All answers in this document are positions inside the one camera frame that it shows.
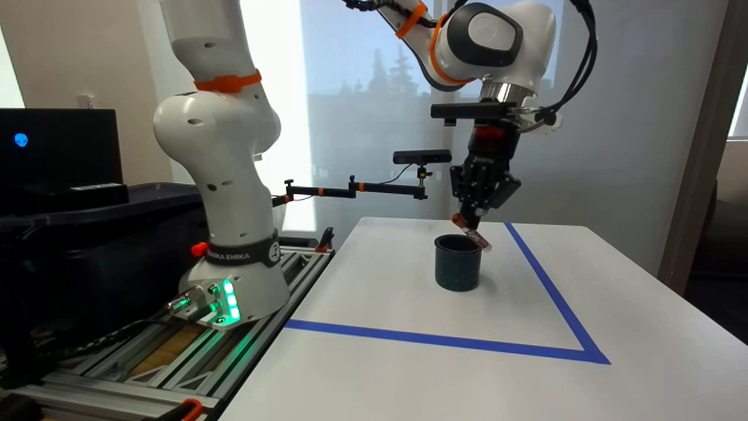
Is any dark green speckled mug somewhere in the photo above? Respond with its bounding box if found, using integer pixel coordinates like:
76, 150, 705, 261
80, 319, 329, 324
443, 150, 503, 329
432, 232, 486, 295

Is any aluminium rail base frame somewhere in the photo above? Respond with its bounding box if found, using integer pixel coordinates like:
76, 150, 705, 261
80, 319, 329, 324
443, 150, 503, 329
12, 239, 339, 421

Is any blue tape strip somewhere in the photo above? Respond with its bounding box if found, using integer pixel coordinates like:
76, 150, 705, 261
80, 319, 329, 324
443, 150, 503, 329
503, 219, 611, 366
283, 316, 611, 366

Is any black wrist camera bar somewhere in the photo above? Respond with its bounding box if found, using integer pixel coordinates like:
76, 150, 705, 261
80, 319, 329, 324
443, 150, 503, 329
428, 98, 561, 128

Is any orange bracket on frame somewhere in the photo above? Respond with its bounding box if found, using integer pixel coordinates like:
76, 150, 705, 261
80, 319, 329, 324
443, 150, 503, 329
178, 394, 208, 421

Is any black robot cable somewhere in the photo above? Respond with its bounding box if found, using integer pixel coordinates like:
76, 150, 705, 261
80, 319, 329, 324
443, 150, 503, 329
533, 0, 600, 120

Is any orange and white marker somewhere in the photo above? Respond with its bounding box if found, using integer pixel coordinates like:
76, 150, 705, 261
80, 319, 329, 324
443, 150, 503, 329
450, 212, 493, 253

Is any black side desk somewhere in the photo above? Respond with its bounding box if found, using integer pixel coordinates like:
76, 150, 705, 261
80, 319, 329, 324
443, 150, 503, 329
0, 180, 215, 387

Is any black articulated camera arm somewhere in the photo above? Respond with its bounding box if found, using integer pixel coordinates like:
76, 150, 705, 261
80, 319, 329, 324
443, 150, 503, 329
269, 163, 432, 211

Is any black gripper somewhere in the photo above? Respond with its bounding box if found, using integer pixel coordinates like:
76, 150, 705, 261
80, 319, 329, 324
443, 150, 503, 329
448, 118, 523, 232

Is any black camera on articulated arm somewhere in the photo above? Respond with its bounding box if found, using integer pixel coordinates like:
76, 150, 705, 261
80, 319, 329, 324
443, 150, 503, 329
391, 147, 456, 168

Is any black computer monitor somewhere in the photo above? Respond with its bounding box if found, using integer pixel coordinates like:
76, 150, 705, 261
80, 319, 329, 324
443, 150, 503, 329
0, 104, 124, 191

